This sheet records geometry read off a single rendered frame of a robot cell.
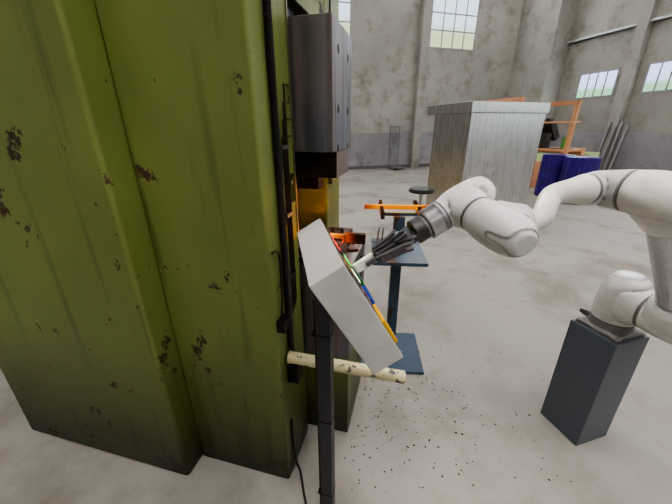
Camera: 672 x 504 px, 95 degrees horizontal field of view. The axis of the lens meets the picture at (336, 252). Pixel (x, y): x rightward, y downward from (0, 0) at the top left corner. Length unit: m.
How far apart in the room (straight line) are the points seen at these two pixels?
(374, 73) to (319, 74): 11.39
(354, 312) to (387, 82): 12.20
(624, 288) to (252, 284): 1.47
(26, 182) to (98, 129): 0.36
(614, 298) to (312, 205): 1.39
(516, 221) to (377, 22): 12.21
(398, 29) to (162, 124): 12.28
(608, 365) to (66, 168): 2.13
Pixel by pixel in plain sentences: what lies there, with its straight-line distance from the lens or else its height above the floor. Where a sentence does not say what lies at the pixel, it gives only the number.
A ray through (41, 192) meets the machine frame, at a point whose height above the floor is 1.26.
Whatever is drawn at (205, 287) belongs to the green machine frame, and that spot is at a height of 0.93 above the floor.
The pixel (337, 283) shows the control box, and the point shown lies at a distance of 0.60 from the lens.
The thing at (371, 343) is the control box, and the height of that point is 1.01.
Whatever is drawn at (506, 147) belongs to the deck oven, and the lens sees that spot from 5.47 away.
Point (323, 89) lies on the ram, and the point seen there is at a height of 1.56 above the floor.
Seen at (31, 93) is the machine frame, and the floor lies 1.53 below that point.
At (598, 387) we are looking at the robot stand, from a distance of 1.89.
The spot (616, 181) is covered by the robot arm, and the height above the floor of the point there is 1.29.
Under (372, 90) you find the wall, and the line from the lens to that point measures 12.43.
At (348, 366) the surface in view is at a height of 0.64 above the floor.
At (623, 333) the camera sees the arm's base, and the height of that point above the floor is 0.63.
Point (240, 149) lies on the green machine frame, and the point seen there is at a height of 1.39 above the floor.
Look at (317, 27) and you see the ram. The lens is 1.16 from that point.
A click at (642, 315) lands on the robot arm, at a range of 1.71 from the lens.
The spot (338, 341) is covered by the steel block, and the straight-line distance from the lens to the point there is 1.43.
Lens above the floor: 1.44
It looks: 22 degrees down
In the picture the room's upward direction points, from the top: straight up
